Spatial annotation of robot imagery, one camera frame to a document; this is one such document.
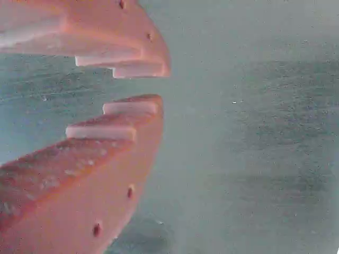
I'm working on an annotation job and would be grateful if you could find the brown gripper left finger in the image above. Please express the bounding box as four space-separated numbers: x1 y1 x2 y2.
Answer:
0 94 164 254

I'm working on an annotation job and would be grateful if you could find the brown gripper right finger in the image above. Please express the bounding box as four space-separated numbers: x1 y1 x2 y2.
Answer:
0 0 171 79

